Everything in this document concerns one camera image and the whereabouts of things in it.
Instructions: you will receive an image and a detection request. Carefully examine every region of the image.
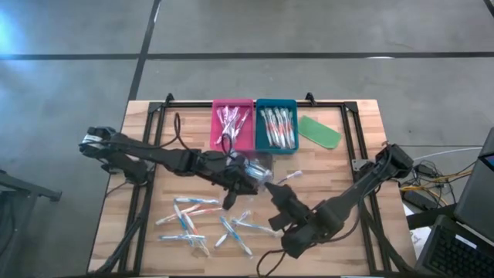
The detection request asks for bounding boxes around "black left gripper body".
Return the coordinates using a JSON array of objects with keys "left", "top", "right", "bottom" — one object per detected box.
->
[{"left": 195, "top": 150, "right": 259, "bottom": 212}]

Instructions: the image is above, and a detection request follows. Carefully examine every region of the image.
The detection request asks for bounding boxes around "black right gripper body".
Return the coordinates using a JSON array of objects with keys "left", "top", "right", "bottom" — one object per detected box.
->
[{"left": 268, "top": 185, "right": 333, "bottom": 259}]

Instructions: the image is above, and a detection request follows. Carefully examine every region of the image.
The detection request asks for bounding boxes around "plastic-wrapped toothbrush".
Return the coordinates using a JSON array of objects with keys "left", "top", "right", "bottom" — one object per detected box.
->
[{"left": 276, "top": 170, "right": 304, "bottom": 185}]

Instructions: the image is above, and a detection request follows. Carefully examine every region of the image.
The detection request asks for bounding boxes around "clear smoky plastic bin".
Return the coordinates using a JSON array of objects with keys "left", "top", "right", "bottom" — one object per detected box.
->
[{"left": 230, "top": 151, "right": 276, "bottom": 185}]

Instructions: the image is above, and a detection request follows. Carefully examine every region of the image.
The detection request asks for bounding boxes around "blue plastic bin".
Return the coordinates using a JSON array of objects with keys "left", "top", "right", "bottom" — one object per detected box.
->
[{"left": 255, "top": 98, "right": 299, "bottom": 155}]

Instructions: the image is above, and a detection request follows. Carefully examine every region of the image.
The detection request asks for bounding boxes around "red plastic bin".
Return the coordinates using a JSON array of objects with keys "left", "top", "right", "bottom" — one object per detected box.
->
[{"left": 210, "top": 98, "right": 255, "bottom": 154}]

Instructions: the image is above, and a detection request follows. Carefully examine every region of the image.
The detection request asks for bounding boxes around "green plastic lid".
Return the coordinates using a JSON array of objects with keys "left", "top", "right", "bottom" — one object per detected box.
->
[{"left": 297, "top": 114, "right": 343, "bottom": 150}]

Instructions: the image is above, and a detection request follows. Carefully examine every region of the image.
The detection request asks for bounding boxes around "black power strip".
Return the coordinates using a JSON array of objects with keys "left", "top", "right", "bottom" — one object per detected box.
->
[{"left": 401, "top": 188, "right": 430, "bottom": 211}]

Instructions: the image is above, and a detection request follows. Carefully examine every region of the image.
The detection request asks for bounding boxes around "white paper sheet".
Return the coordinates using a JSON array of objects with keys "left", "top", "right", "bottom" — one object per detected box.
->
[{"left": 408, "top": 226, "right": 434, "bottom": 254}]

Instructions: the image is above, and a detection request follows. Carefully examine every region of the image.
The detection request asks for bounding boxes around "black desk bar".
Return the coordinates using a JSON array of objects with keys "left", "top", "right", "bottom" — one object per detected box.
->
[{"left": 405, "top": 203, "right": 456, "bottom": 231}]

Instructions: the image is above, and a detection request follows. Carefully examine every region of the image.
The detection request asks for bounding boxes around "black power brick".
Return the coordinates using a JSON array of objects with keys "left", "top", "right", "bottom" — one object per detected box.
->
[{"left": 416, "top": 164, "right": 436, "bottom": 178}]

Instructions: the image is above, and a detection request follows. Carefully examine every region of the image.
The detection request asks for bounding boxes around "black keyboard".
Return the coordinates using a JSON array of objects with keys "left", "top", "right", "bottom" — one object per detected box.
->
[{"left": 414, "top": 215, "right": 494, "bottom": 278}]

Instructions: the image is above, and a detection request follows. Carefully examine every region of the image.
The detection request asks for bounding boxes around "black floor stand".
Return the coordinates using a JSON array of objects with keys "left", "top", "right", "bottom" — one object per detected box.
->
[{"left": 0, "top": 168, "right": 63, "bottom": 278}]

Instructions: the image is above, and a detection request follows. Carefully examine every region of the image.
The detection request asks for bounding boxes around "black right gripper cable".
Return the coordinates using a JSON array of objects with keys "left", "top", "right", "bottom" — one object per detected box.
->
[{"left": 255, "top": 249, "right": 289, "bottom": 278}]

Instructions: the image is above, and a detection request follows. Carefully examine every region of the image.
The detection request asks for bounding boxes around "yellow cable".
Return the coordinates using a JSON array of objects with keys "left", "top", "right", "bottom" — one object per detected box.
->
[{"left": 399, "top": 169, "right": 474, "bottom": 194}]

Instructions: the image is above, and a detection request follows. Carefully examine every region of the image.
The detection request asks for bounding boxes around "white cable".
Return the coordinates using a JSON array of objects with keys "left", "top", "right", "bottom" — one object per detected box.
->
[{"left": 412, "top": 145, "right": 483, "bottom": 161}]

